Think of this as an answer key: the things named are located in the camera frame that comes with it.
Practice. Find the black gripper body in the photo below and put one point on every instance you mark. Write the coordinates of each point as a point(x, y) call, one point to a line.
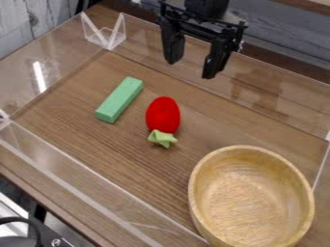
point(204, 18)

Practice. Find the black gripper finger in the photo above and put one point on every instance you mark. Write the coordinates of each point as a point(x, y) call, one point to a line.
point(173, 40)
point(221, 49)

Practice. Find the red plush strawberry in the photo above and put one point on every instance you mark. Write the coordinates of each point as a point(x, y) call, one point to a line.
point(164, 121)

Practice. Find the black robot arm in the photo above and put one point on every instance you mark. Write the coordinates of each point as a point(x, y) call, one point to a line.
point(207, 20)

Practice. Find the green rectangular block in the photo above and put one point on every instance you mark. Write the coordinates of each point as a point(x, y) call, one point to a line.
point(116, 104)

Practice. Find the light wooden bowl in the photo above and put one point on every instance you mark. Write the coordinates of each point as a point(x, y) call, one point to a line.
point(251, 199)

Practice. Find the black device with knob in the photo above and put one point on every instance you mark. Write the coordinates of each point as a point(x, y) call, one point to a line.
point(56, 236)

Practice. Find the clear acrylic enclosure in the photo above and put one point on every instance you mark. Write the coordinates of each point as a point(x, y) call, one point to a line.
point(109, 182)

